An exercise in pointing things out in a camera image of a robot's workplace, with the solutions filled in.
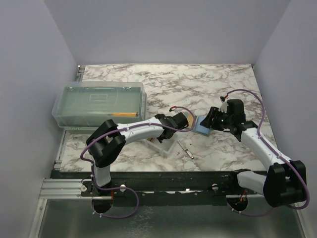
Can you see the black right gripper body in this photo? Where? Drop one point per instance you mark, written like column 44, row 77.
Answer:
column 225, row 119

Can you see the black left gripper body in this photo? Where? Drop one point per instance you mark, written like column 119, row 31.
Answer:
column 161, row 138

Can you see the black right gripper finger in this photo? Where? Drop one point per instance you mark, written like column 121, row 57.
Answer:
column 220, row 126
column 210, row 120

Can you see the green leather card holder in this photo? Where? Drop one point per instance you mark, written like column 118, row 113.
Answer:
column 200, row 129

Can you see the gold card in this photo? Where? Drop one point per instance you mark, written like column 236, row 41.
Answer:
column 190, row 119

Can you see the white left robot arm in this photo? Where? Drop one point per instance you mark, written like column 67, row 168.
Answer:
column 106, row 143

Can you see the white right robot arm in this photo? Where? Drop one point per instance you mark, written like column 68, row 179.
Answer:
column 285, row 181

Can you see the small metal cylinder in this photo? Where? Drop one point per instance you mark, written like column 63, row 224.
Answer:
column 189, row 154

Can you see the clear small plastic tray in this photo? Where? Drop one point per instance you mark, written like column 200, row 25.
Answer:
column 164, row 148

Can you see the orange pencil in box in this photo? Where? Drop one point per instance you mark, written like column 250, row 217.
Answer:
column 134, row 114

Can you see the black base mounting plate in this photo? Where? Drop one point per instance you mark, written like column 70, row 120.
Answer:
column 128, row 189

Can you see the clear plastic storage box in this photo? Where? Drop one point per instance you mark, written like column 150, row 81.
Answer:
column 86, row 105

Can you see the aluminium extrusion rail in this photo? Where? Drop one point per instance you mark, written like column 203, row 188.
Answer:
column 65, row 189

